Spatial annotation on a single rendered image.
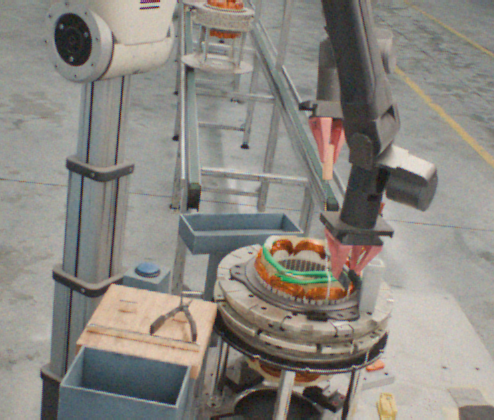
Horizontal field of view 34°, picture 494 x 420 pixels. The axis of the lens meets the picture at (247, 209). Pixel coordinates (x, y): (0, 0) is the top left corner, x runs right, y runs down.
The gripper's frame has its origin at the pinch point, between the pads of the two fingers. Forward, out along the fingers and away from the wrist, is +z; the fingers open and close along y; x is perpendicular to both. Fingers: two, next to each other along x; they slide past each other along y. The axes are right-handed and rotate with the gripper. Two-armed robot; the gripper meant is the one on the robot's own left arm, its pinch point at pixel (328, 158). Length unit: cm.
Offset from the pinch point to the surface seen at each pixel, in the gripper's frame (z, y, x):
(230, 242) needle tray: 17.4, -8.4, 33.2
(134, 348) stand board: 31.8, -31.5, -7.0
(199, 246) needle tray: 18.5, -15.0, 32.5
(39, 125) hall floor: -29, -54, 432
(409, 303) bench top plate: 33, 48, 65
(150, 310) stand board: 27.5, -28.0, 3.6
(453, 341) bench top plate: 40, 53, 48
